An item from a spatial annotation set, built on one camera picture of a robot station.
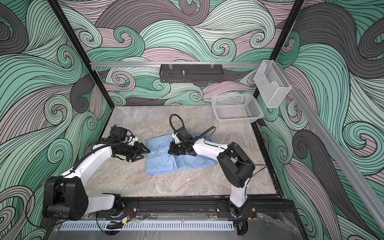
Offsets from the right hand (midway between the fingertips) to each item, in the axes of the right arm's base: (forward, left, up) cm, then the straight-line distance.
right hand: (168, 152), depth 86 cm
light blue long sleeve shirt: (-5, +5, -1) cm, 7 cm away
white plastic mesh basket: (+42, -50, -8) cm, 66 cm away
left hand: (-2, +11, +4) cm, 12 cm away
